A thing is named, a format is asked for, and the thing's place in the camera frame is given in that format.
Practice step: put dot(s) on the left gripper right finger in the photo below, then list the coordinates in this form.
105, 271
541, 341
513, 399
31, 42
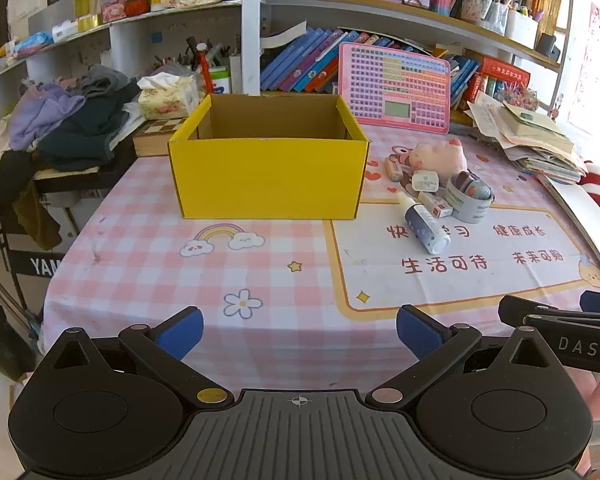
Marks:
439, 349

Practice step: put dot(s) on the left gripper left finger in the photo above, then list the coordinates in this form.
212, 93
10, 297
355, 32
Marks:
158, 353

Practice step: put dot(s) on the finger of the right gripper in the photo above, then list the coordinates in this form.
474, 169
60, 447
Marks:
590, 301
516, 312

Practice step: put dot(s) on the clear tape roll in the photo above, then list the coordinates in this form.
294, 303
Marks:
466, 208

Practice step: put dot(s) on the small white red box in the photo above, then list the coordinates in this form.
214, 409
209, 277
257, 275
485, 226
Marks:
436, 205

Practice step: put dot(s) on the white power adapter box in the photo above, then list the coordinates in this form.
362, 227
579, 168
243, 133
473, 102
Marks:
426, 181

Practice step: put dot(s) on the pink plush pig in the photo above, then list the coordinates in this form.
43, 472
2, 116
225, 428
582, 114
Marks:
446, 158

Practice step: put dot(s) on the grey toy car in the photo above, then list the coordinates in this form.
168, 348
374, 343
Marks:
472, 186

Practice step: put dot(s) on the white large notebook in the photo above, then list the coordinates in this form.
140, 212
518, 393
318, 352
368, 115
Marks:
579, 207

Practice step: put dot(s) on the white desk mat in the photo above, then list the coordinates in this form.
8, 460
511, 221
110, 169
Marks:
378, 264

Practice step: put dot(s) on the pink checkered tablecloth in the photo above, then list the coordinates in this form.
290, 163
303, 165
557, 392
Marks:
264, 287

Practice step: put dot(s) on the stack of papers and books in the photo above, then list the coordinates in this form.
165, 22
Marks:
530, 140

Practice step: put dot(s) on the yellow cardboard box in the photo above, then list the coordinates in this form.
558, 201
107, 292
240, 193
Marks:
278, 156

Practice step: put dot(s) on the wooden chessboard box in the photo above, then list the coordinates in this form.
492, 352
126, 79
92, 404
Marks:
152, 138

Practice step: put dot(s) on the pile of clothes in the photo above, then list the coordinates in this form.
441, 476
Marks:
72, 126

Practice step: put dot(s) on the red book box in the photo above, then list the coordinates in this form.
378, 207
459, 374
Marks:
495, 78

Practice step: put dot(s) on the floral tissue box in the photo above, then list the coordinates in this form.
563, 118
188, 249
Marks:
167, 96

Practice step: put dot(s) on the pink toy learning tablet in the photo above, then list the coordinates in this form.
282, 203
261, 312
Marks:
395, 88

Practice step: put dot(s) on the pen holder with pens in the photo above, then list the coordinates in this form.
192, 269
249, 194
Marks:
210, 67

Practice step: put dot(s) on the row of blue books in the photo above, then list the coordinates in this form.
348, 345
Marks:
298, 64

